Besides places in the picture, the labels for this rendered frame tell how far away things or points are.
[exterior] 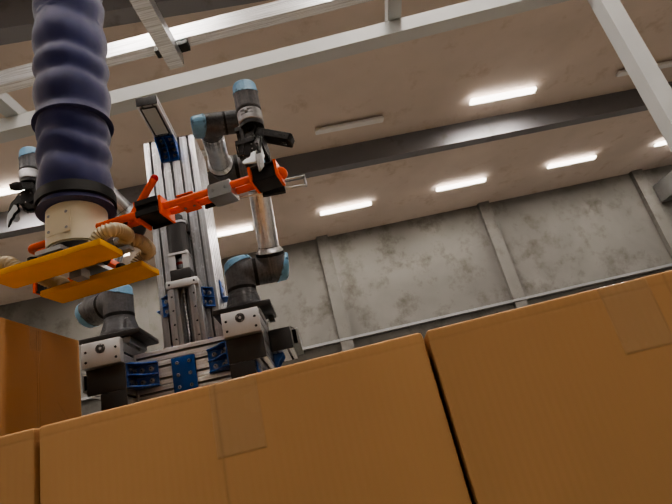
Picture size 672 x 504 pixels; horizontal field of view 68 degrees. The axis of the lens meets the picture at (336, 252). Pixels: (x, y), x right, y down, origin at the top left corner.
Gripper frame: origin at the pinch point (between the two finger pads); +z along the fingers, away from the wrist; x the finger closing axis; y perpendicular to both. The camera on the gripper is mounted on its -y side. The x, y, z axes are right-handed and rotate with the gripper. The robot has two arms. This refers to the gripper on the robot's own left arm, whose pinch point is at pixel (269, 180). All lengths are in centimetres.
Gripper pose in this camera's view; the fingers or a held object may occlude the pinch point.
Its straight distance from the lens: 146.2
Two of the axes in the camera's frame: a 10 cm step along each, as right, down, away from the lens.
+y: -9.6, 2.8, 1.0
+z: 2.2, 9.1, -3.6
